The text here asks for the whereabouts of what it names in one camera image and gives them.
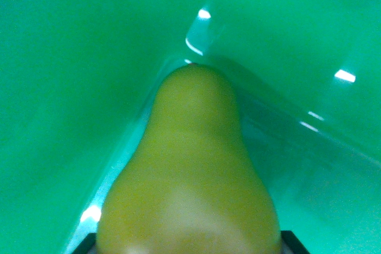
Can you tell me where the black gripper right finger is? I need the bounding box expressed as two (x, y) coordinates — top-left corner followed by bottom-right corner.
(280, 230), (311, 254)

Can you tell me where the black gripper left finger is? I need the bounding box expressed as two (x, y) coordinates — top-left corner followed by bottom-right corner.
(71, 232), (98, 254)

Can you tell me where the green pear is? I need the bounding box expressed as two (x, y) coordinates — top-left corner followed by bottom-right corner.
(95, 64), (283, 254)

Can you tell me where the green plastic bin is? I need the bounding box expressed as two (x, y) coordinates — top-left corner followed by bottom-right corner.
(0, 0), (381, 254)

